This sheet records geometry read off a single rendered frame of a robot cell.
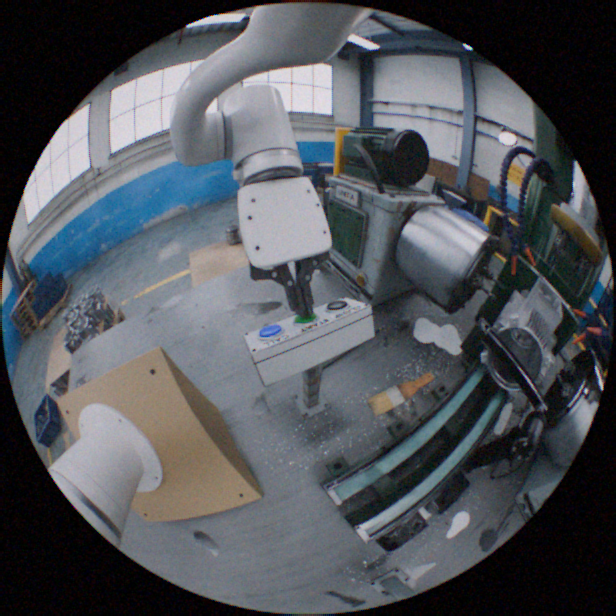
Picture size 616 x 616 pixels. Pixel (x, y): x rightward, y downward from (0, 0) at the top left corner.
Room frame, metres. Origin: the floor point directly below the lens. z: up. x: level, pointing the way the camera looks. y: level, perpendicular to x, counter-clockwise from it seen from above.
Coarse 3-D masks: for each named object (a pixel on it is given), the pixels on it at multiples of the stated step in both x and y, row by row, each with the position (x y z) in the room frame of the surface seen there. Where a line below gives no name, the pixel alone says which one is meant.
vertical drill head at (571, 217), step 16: (576, 160) 0.20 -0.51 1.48; (576, 176) 0.19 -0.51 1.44; (576, 192) 0.19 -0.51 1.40; (560, 208) 0.21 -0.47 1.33; (576, 208) 0.18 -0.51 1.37; (592, 208) 0.14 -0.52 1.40; (560, 224) 0.20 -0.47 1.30; (576, 224) 0.15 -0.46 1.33; (592, 224) 0.13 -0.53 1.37; (560, 240) 0.19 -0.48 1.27; (576, 240) 0.15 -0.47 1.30; (592, 240) 0.11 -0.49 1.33; (576, 256) 0.17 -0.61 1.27; (592, 256) 0.10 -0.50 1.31
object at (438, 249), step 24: (432, 216) 0.44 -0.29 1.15; (456, 216) 0.43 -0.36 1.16; (408, 240) 0.43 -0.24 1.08; (432, 240) 0.39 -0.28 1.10; (456, 240) 0.35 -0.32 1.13; (480, 240) 0.33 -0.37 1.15; (408, 264) 0.41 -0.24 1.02; (432, 264) 0.35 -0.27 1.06; (456, 264) 0.31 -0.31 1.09; (480, 264) 0.33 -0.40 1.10; (432, 288) 0.34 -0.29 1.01; (456, 288) 0.29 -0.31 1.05; (480, 288) 0.28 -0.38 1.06
